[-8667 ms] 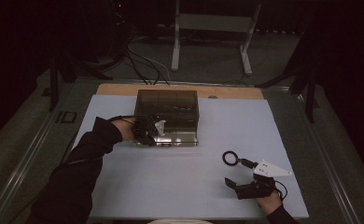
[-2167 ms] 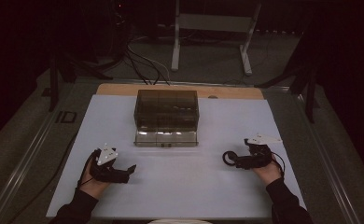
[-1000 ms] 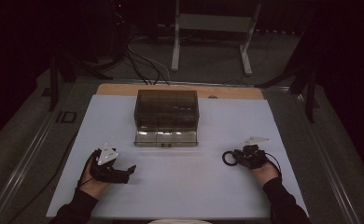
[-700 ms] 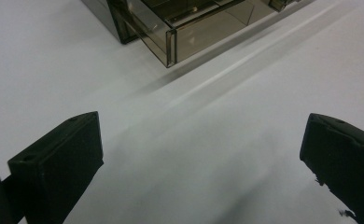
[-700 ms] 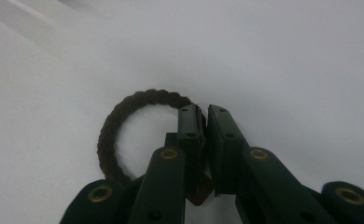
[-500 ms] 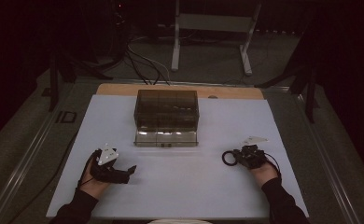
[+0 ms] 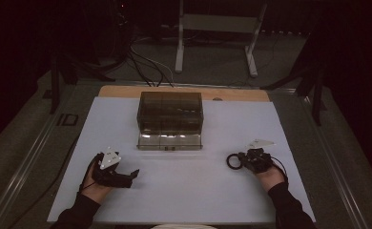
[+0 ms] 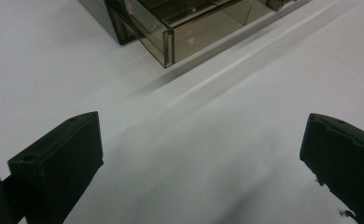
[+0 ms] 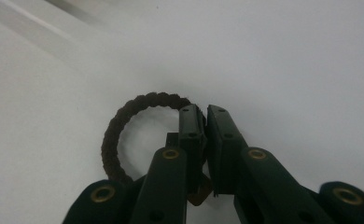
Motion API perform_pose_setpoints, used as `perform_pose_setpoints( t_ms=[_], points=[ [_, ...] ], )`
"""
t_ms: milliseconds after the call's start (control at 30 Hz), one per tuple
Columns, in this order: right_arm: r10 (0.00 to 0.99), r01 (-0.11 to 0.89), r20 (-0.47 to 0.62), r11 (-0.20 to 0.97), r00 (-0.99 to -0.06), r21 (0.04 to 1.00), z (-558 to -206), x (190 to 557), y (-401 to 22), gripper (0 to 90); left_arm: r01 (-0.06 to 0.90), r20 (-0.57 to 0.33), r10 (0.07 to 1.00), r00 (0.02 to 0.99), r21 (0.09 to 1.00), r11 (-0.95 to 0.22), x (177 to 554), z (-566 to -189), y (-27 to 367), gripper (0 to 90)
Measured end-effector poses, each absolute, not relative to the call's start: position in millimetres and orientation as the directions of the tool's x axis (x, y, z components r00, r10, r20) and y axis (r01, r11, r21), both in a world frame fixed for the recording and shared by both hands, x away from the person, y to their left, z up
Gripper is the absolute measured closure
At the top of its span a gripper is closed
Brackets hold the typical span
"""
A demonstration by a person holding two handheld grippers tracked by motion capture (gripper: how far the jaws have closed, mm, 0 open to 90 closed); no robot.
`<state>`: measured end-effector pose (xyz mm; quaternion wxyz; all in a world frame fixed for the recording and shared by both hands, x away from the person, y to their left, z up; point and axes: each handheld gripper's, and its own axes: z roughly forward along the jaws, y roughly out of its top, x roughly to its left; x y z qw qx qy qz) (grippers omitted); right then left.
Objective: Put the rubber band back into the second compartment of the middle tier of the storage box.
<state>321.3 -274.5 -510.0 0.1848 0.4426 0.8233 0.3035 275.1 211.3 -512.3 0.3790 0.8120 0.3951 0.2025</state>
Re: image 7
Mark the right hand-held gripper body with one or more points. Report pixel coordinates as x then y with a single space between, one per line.
259 160

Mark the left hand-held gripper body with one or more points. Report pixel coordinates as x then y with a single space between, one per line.
106 171

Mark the smoky transparent drawer organizer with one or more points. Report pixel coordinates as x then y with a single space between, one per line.
169 111

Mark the person's right hand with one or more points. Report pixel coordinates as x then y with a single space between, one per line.
271 179

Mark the person's left hand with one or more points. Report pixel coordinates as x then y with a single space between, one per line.
93 191

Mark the white table sheet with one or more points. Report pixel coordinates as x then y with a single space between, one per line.
181 191

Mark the white metal stand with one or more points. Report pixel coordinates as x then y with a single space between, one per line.
219 24

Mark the metal floor rail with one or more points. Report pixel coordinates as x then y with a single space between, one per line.
31 152
333 159

